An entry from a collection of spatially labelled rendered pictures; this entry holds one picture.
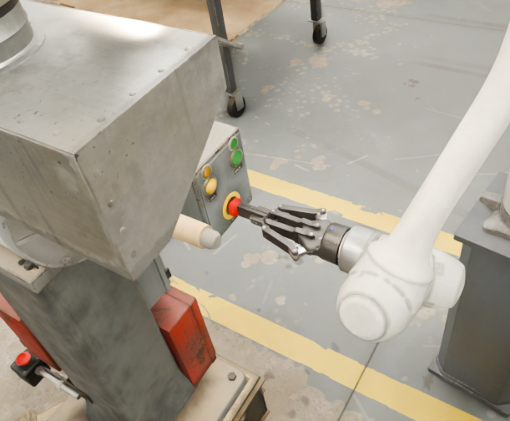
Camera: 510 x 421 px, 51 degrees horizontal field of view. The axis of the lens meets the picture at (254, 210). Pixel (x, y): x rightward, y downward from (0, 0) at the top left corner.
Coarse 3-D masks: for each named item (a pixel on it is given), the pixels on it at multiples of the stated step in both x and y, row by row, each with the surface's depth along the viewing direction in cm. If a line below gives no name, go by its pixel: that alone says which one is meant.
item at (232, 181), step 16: (224, 128) 105; (208, 144) 102; (224, 144) 102; (240, 144) 106; (208, 160) 99; (224, 160) 103; (240, 160) 107; (224, 176) 104; (240, 176) 110; (192, 192) 99; (224, 192) 106; (240, 192) 112; (192, 208) 103; (208, 208) 103; (224, 208) 108; (208, 224) 105; (224, 224) 110
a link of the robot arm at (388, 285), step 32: (480, 96) 78; (480, 128) 75; (448, 160) 75; (480, 160) 75; (448, 192) 73; (416, 224) 74; (384, 256) 75; (416, 256) 74; (352, 288) 74; (384, 288) 73; (416, 288) 74; (352, 320) 74; (384, 320) 72
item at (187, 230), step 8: (184, 216) 68; (176, 224) 67; (184, 224) 67; (192, 224) 67; (200, 224) 67; (176, 232) 67; (184, 232) 67; (192, 232) 66; (200, 232) 66; (184, 240) 67; (192, 240) 66; (200, 248) 67
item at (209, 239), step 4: (208, 228) 67; (204, 232) 66; (208, 232) 66; (212, 232) 66; (216, 232) 66; (200, 236) 66; (204, 236) 66; (208, 236) 65; (212, 236) 65; (216, 236) 66; (220, 236) 66; (200, 240) 66; (204, 240) 66; (208, 240) 65; (212, 240) 65; (216, 240) 66; (220, 240) 67; (200, 244) 66; (204, 244) 66; (208, 244) 65; (212, 244) 65; (216, 244) 66; (208, 248) 66; (212, 248) 66; (216, 248) 66
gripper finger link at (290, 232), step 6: (264, 216) 104; (264, 222) 104; (270, 222) 104; (276, 222) 103; (270, 228) 104; (276, 228) 103; (282, 228) 102; (288, 228) 102; (294, 228) 102; (300, 228) 101; (282, 234) 103; (288, 234) 102; (294, 234) 101; (300, 234) 100; (306, 234) 99; (312, 234) 99; (294, 240) 103
